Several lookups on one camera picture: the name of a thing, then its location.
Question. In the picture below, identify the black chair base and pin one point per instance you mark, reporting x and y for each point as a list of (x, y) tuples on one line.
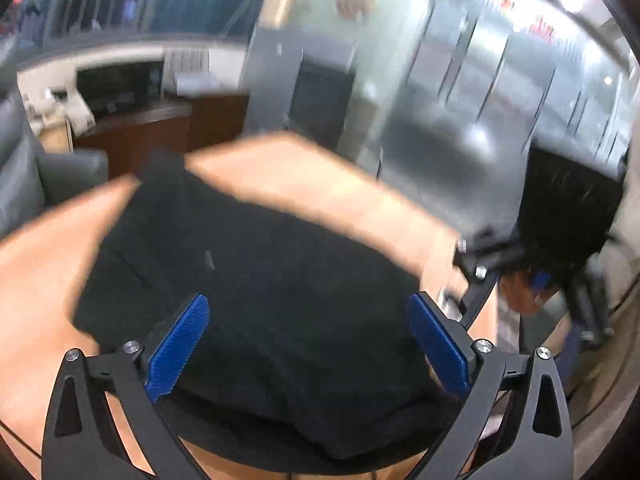
[(592, 310)]

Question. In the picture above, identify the dark wooden counter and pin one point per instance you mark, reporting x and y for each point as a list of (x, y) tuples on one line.
[(150, 130)]

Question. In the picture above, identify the dark low furniture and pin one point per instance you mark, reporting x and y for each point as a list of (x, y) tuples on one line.
[(567, 205)]

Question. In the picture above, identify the black monitor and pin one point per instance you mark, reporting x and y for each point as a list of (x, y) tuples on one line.
[(117, 87)]

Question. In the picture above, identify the white box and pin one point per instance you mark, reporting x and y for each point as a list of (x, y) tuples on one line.
[(202, 83)]

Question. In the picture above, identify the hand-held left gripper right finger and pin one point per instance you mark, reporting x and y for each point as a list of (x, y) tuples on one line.
[(440, 347)]

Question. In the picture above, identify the grey sofa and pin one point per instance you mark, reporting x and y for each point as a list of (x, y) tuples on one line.
[(22, 170)]

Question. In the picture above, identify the black cabinet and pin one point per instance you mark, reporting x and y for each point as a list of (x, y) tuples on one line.
[(321, 107)]

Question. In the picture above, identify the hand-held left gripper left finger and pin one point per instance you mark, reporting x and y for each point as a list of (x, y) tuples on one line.
[(177, 347)]

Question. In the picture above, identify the black garment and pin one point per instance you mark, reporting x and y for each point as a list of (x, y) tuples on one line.
[(280, 285)]

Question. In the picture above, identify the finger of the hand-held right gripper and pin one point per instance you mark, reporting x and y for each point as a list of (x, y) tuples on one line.
[(487, 256), (541, 280)]

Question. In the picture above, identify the red round wall decoration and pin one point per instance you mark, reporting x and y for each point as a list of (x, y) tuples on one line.
[(355, 1)]

